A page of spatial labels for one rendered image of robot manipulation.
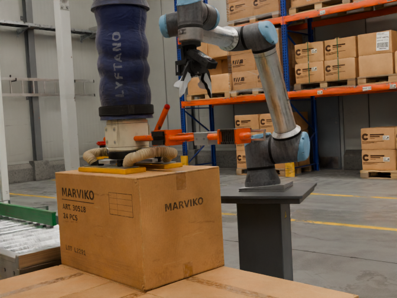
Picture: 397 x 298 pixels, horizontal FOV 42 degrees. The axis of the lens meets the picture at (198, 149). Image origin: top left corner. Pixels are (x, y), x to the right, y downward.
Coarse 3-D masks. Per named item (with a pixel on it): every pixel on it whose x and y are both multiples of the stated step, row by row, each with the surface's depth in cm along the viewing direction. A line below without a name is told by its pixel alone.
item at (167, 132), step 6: (156, 132) 195; (162, 132) 192; (168, 132) 193; (174, 132) 195; (180, 132) 197; (156, 138) 196; (162, 138) 193; (156, 144) 195; (162, 144) 192; (168, 144) 193; (174, 144) 195; (180, 144) 197
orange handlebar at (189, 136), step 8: (136, 136) 207; (144, 136) 203; (168, 136) 193; (176, 136) 189; (184, 136) 186; (192, 136) 183; (208, 136) 177; (216, 136) 175; (240, 136) 167; (248, 136) 168
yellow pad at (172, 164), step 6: (138, 162) 222; (144, 162) 220; (150, 162) 218; (156, 162) 216; (162, 162) 214; (168, 162) 212; (174, 162) 214; (150, 168) 214; (156, 168) 211; (162, 168) 208; (168, 168) 209
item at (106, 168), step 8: (120, 160) 204; (80, 168) 217; (88, 168) 213; (96, 168) 209; (104, 168) 206; (112, 168) 203; (120, 168) 199; (128, 168) 198; (136, 168) 198; (144, 168) 200
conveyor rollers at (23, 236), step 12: (0, 216) 363; (0, 228) 317; (12, 228) 314; (24, 228) 310; (36, 228) 314; (48, 228) 310; (0, 240) 281; (12, 240) 278; (24, 240) 280; (36, 240) 276; (48, 240) 273
